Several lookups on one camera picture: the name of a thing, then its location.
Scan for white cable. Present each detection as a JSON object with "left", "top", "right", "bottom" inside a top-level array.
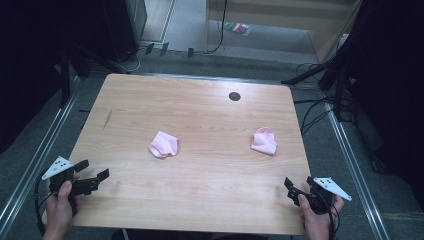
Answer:
[{"left": 114, "top": 46, "right": 148, "bottom": 74}]

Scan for person's dark clothing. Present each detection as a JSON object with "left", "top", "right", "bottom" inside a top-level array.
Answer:
[{"left": 110, "top": 228, "right": 269, "bottom": 240}]

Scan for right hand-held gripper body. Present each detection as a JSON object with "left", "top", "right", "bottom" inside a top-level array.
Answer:
[{"left": 287, "top": 176, "right": 353, "bottom": 215}]

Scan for black floor cables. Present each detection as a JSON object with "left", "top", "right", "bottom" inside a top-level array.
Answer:
[{"left": 293, "top": 61, "right": 354, "bottom": 135}]

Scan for metal floor rail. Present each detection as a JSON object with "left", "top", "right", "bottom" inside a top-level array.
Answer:
[
  {"left": 0, "top": 75, "right": 82, "bottom": 231},
  {"left": 324, "top": 102, "right": 391, "bottom": 240}
]

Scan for person's right hand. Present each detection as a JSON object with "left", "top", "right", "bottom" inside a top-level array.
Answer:
[{"left": 297, "top": 193, "right": 345, "bottom": 240}]

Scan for black hanging cable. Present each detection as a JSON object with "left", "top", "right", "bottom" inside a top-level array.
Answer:
[{"left": 202, "top": 0, "right": 229, "bottom": 55}]

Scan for black cabinet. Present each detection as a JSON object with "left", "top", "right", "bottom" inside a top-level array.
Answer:
[{"left": 99, "top": 0, "right": 148, "bottom": 63}]

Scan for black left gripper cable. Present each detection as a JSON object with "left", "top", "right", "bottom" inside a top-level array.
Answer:
[{"left": 33, "top": 173, "right": 54, "bottom": 236}]

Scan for black metal stand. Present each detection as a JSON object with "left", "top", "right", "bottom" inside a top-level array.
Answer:
[
  {"left": 280, "top": 54, "right": 353, "bottom": 123},
  {"left": 59, "top": 42, "right": 128, "bottom": 108}
]

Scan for pink sock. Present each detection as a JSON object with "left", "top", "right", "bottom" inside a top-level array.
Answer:
[
  {"left": 148, "top": 130, "right": 180, "bottom": 159},
  {"left": 250, "top": 126, "right": 278, "bottom": 156}
]

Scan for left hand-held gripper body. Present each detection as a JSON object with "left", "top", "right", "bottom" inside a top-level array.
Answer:
[{"left": 41, "top": 155, "right": 101, "bottom": 216}]

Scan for person's left hand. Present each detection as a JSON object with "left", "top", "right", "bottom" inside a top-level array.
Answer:
[{"left": 42, "top": 173, "right": 82, "bottom": 240}]

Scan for colourful packet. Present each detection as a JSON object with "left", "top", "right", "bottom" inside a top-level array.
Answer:
[{"left": 223, "top": 21, "right": 251, "bottom": 37}]

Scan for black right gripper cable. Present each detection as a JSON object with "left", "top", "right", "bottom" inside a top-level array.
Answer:
[{"left": 324, "top": 196, "right": 342, "bottom": 240}]

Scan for dark curtain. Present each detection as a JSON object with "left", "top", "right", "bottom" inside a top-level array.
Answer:
[
  {"left": 0, "top": 0, "right": 104, "bottom": 155},
  {"left": 339, "top": 0, "right": 424, "bottom": 214}
]

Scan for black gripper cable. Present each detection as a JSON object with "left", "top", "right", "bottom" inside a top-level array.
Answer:
[
  {"left": 324, "top": 196, "right": 342, "bottom": 240},
  {"left": 33, "top": 173, "right": 54, "bottom": 236}
]

